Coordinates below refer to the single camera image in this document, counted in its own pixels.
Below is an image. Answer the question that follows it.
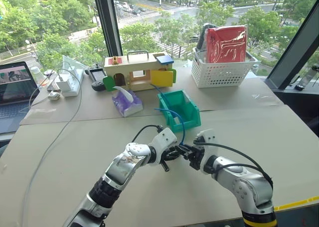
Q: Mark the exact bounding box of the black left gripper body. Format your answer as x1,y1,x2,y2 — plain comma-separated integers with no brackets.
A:
158,144,176,173

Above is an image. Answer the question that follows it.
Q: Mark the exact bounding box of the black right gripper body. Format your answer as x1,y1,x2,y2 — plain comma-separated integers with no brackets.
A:
185,147,205,171

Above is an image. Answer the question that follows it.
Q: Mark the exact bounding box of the blue network cable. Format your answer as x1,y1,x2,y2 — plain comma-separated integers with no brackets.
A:
151,83,186,147

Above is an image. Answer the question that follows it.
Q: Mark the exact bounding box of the green plastic bin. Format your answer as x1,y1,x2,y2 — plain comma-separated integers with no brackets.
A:
157,89,201,133

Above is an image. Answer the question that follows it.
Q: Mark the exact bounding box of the purple tissue pack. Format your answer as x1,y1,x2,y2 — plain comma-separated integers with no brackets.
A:
111,86,144,117

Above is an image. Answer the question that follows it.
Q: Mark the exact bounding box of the white perforated plastic basket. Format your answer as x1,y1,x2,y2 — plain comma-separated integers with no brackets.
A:
191,47,259,89

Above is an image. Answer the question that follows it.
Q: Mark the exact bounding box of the wooden latch box toy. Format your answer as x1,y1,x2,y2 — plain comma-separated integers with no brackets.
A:
102,50,177,92

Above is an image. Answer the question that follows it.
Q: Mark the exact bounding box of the black flat device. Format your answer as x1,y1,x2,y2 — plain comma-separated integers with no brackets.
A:
89,67,107,82

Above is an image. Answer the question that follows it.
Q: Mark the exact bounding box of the dark item behind red bag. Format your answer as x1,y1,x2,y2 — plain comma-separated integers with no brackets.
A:
196,22,212,52

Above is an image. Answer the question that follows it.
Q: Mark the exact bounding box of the red plastic bag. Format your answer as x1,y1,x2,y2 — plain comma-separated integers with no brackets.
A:
204,24,248,64

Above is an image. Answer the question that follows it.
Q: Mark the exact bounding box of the yellow tape strip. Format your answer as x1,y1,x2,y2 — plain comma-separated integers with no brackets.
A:
274,196,319,211

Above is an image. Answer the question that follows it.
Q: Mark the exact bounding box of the white power strip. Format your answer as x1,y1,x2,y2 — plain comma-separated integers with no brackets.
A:
56,67,85,98

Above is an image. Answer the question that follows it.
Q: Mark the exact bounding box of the white charger block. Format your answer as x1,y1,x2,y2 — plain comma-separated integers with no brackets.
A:
56,72,72,91

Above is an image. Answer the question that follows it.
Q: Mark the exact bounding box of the clear plastic sheet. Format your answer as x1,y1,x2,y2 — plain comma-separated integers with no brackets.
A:
62,55,84,71

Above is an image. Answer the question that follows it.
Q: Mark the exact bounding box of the clear plastic bottle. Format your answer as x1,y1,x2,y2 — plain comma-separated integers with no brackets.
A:
29,66,47,85

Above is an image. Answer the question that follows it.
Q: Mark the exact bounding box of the open laptop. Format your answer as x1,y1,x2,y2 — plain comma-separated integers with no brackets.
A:
0,61,40,134

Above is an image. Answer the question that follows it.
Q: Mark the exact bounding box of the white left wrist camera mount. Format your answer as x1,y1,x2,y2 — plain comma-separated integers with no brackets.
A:
148,127,178,166

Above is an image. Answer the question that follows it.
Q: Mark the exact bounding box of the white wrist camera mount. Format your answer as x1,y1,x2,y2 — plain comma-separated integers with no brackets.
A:
195,128,220,175
148,127,178,166

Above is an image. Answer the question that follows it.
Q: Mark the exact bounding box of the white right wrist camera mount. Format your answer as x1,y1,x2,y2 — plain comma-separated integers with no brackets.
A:
195,128,220,175

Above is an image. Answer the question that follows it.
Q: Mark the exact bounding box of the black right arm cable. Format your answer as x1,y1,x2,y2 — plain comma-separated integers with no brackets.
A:
193,141,274,190

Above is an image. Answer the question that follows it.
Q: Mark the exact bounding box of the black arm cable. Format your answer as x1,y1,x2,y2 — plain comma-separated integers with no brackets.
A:
193,141,274,190
131,124,164,143

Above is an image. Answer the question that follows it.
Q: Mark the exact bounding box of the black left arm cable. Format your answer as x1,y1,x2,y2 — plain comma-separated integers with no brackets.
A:
131,124,164,143

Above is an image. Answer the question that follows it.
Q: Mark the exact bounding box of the long white cable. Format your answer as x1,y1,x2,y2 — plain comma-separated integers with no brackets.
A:
21,68,83,227

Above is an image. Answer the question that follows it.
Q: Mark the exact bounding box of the dark window frame post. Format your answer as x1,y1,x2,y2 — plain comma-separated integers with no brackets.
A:
92,0,123,65
266,0,319,90

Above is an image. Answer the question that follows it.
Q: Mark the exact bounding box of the short white cable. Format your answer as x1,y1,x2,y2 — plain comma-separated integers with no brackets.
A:
27,72,60,108

